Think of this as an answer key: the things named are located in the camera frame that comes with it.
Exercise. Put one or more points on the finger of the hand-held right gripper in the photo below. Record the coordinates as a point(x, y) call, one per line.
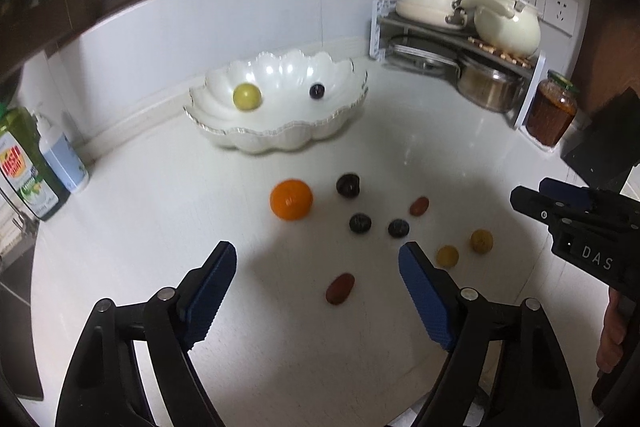
point(565, 192)
point(535, 204)

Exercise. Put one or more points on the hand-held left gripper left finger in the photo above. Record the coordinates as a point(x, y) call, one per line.
point(215, 292)

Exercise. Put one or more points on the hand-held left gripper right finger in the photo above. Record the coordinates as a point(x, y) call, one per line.
point(425, 297)

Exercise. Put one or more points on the small yellow fruit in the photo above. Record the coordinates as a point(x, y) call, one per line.
point(482, 241)
point(447, 256)

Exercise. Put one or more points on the small red date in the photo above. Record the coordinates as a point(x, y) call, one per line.
point(419, 206)

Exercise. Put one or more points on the orange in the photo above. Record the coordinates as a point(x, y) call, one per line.
point(291, 200)

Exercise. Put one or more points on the dark purple plum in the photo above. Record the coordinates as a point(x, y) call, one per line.
point(398, 228)
point(359, 223)
point(348, 185)

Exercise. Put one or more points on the white scalloped bowl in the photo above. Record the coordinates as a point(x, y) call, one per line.
point(280, 127)

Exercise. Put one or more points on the person's right hand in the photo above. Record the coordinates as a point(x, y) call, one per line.
point(611, 337)

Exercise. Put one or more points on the black stand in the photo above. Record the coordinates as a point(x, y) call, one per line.
point(605, 147)

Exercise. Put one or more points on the glass jar of red sauce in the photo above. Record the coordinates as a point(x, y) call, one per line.
point(550, 114)

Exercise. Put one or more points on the large red date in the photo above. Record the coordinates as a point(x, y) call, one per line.
point(340, 289)

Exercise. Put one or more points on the white grey shelf rack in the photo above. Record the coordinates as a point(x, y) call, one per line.
point(530, 82)

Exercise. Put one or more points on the stainless steel pot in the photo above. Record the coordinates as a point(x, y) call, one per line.
point(487, 87)

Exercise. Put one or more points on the wooden trivet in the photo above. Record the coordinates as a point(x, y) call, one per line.
point(500, 54)

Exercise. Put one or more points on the brown wooden board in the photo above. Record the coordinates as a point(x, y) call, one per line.
point(610, 37)

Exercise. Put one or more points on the cream kettle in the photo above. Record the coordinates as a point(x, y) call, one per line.
point(510, 29)

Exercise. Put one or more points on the glass pan lid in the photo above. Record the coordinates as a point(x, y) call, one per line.
point(420, 54)

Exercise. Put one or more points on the yellow-green round fruit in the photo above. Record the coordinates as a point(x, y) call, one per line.
point(247, 97)

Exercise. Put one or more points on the white pump bottle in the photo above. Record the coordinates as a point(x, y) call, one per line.
point(62, 162)

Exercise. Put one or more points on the metal faucet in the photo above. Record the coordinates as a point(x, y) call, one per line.
point(20, 227)

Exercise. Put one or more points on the green dish soap bottle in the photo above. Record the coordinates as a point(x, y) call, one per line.
point(30, 177)

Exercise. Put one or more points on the small dark grape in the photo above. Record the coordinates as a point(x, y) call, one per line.
point(317, 91)

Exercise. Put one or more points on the large white wall outlet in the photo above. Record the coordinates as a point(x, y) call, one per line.
point(561, 11)

